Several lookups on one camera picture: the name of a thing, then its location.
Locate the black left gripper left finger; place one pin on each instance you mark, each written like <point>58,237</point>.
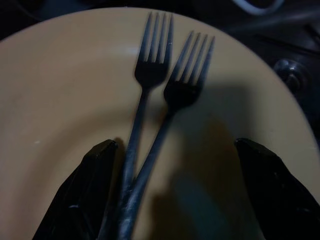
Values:
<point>82,195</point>

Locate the pale yellow round plate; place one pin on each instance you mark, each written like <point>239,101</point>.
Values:
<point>62,87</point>

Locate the dark metal fork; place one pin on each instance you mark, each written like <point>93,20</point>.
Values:
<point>150,72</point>
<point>182,92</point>

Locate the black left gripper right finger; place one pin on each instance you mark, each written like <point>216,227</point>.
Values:
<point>277,200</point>

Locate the round metal sink drain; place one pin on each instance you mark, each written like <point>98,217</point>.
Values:
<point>287,75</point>

